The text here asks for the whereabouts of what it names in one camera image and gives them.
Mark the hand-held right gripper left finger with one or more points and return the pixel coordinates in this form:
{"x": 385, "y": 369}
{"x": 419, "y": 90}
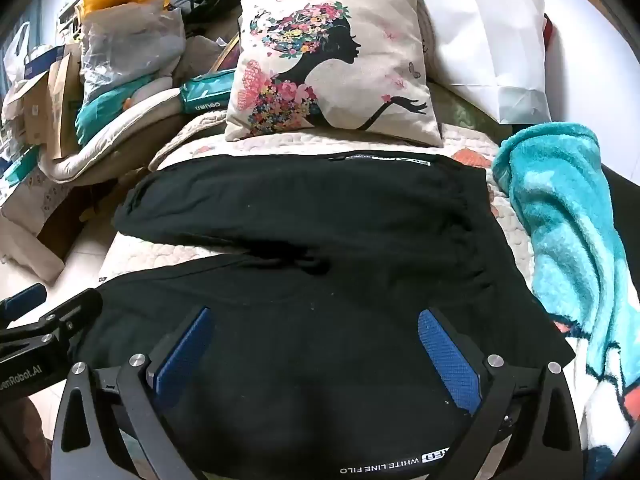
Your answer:
{"x": 185, "y": 355}

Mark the teal diaper pack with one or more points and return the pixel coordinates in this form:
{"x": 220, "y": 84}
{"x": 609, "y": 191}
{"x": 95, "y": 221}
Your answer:
{"x": 107, "y": 105}

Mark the white paper bag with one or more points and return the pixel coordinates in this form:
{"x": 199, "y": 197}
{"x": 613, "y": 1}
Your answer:
{"x": 485, "y": 35}

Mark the beige padded mat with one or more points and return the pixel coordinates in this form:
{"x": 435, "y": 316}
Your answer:
{"x": 115, "y": 137}

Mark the beige patterned cloth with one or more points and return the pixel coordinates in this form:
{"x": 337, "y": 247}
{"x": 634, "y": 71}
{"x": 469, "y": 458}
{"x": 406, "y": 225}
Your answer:
{"x": 30, "y": 210}

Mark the floral silhouette printed cushion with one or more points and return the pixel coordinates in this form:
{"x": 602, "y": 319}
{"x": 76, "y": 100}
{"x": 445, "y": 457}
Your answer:
{"x": 350, "y": 90}

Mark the black pants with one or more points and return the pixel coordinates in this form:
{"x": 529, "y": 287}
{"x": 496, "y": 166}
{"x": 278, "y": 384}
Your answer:
{"x": 325, "y": 360}

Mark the small teal packet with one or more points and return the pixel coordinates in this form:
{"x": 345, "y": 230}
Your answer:
{"x": 22, "y": 162}

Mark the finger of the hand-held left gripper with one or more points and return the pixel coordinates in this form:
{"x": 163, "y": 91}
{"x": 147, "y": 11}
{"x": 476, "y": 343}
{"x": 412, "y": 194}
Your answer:
{"x": 75, "y": 310}
{"x": 22, "y": 300}

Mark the white plastic bag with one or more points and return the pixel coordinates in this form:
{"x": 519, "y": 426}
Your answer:
{"x": 15, "y": 52}

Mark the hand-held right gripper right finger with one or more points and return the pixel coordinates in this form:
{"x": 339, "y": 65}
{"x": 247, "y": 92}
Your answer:
{"x": 447, "y": 360}

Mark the olive green quilted cover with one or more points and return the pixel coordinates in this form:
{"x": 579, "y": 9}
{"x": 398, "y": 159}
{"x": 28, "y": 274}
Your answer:
{"x": 460, "y": 107}

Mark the brown paper bag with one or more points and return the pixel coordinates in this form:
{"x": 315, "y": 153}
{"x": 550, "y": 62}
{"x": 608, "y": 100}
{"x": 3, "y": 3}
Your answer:
{"x": 65, "y": 105}

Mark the clear plastic bag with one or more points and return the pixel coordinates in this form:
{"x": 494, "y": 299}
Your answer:
{"x": 130, "y": 45}

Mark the blue box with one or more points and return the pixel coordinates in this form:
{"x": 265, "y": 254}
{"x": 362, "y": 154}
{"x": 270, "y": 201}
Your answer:
{"x": 42, "y": 62}

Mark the teal tissue pack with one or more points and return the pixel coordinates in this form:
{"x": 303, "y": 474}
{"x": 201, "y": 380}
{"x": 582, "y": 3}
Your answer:
{"x": 205, "y": 92}

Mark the teal fleece blanket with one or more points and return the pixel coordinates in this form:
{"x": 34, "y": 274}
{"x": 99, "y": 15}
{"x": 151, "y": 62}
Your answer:
{"x": 570, "y": 220}

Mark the heart patterned quilted bedspread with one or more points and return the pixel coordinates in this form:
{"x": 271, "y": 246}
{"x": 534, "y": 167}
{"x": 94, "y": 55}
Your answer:
{"x": 310, "y": 142}

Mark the cardboard box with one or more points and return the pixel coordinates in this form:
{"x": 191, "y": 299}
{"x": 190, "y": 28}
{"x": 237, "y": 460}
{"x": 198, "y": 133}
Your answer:
{"x": 25, "y": 110}

